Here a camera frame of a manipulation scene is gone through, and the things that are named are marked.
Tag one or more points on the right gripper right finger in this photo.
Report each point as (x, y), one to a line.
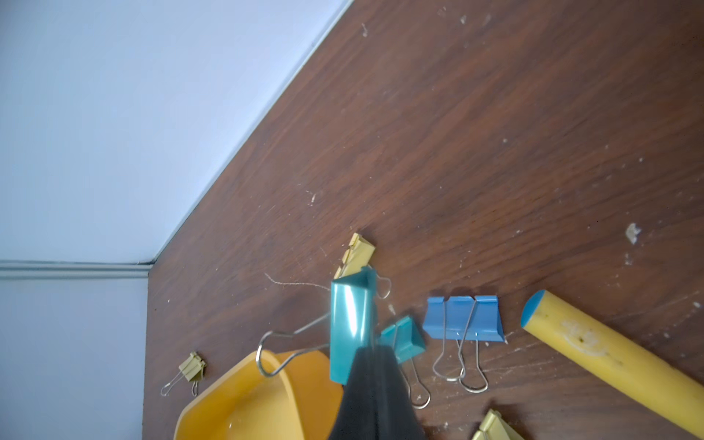
(396, 418)

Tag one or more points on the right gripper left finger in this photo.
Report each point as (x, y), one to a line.
(357, 415)

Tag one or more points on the teal binder clip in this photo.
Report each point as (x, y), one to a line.
(407, 343)
(352, 318)

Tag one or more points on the yellow plastic storage box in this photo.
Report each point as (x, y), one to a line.
(300, 402)

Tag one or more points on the yellow binder clip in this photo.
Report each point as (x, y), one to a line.
(191, 370)
(493, 427)
(355, 272)

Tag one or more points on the blue binder clip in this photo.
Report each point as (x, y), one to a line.
(461, 319)

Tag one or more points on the yellow teal toy rake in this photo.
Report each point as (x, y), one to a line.
(616, 360)

